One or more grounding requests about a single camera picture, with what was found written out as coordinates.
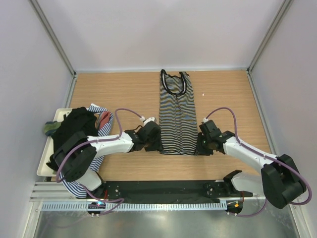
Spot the black white striped tank top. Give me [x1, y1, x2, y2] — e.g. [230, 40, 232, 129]
[159, 69, 198, 156]

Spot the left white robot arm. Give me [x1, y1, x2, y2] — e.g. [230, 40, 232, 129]
[53, 121, 160, 198]

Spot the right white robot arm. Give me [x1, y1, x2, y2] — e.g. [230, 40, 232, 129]
[199, 119, 307, 209]

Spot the blue white striped tank top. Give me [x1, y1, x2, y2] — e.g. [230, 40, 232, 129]
[52, 104, 113, 198]

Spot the red garment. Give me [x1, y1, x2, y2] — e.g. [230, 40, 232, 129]
[95, 111, 113, 130]

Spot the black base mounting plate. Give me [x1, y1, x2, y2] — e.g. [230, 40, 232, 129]
[101, 180, 253, 204]

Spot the green striped garment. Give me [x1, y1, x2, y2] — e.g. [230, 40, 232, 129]
[43, 121, 61, 136]

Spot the white plastic tray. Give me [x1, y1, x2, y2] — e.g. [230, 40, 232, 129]
[36, 108, 72, 177]

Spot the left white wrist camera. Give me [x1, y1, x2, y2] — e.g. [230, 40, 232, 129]
[140, 116, 157, 126]

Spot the white slotted cable duct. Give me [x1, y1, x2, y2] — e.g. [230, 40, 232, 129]
[41, 201, 227, 212]

